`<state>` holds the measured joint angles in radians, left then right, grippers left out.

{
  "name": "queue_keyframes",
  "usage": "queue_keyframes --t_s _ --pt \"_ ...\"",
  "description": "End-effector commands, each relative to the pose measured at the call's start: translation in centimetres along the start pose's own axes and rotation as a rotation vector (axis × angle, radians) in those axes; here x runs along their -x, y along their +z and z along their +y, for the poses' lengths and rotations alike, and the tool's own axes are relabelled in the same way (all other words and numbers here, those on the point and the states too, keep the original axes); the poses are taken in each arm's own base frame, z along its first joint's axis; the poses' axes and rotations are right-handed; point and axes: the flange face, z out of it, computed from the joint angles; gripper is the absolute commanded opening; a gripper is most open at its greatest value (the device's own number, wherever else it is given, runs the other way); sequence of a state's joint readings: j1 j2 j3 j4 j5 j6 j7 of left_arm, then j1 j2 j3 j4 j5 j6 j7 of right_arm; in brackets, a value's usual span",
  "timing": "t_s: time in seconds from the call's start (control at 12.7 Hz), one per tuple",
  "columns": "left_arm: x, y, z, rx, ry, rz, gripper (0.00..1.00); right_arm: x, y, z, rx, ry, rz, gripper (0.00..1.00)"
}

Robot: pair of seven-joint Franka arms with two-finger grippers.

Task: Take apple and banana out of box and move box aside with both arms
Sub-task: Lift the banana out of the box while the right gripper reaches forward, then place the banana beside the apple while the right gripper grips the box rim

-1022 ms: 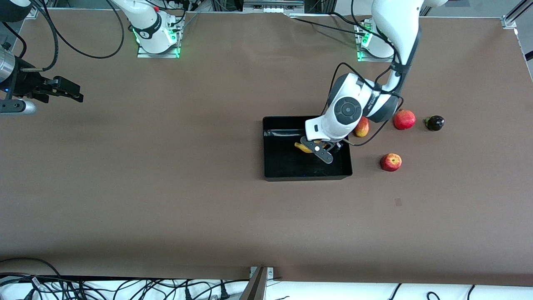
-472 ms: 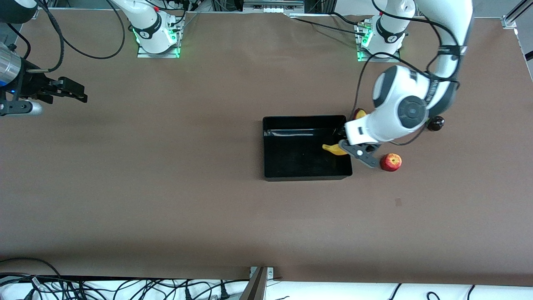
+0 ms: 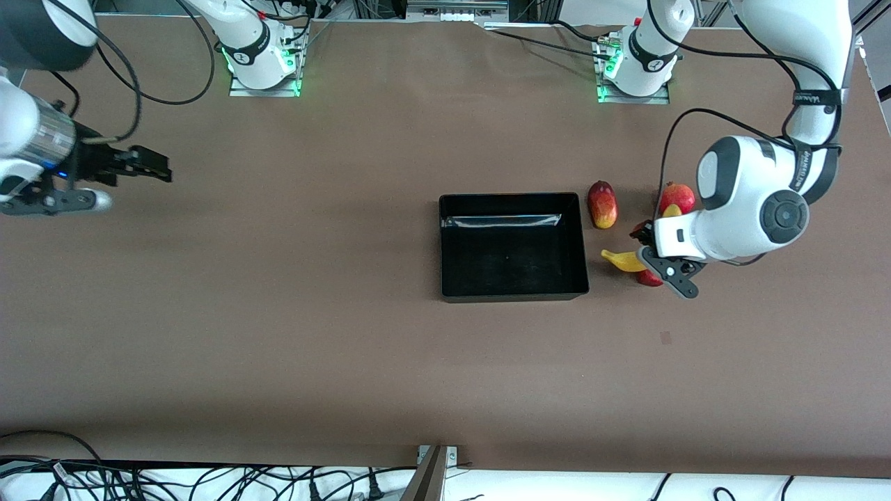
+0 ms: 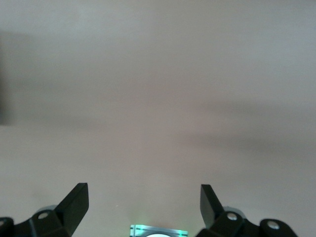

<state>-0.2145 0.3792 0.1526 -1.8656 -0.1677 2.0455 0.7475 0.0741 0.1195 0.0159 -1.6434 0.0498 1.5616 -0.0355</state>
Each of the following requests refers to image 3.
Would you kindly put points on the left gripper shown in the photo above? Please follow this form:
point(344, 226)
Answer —
point(642, 234)

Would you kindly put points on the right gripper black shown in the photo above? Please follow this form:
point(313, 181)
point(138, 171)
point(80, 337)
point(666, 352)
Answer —
point(94, 164)

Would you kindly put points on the yellow banana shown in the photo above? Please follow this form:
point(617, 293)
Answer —
point(623, 261)

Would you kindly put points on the black rectangular plastic box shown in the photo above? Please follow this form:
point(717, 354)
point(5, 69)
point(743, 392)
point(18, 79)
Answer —
point(511, 271)

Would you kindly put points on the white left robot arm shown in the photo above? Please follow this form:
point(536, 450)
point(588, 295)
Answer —
point(745, 202)

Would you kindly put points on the grey metal equipment box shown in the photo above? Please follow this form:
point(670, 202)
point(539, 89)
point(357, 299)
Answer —
point(456, 8)

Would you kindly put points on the red pomegranate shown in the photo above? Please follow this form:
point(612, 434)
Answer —
point(681, 195)

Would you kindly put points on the red yellow mango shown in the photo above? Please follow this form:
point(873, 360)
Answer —
point(602, 205)

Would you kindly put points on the aluminium profile bar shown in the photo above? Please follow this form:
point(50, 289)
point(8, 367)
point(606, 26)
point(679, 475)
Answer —
point(426, 480)

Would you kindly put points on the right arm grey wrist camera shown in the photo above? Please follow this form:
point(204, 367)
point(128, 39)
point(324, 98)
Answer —
point(56, 202)

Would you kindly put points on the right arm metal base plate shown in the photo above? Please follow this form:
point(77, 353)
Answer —
point(240, 91)

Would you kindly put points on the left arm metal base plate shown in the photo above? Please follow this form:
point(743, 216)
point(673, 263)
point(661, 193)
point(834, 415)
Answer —
point(658, 98)

